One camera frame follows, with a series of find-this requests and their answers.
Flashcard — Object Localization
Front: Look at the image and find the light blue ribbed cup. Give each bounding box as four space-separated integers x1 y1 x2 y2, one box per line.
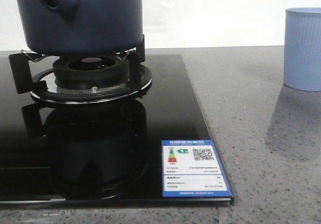
284 8 320 91

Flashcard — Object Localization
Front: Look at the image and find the black pot support grate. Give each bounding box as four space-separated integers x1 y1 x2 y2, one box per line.
9 42 152 105

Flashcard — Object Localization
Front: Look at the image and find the dark blue cooking pot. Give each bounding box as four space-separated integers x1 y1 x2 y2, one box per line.
17 0 143 56

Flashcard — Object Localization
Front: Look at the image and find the blue energy label sticker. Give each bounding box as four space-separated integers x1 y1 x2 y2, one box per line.
162 140 233 199

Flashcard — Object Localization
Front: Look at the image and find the black gas burner head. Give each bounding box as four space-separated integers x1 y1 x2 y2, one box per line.
53 55 129 90

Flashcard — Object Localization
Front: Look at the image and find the black glass gas stove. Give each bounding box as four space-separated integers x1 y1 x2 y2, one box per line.
1 53 234 208

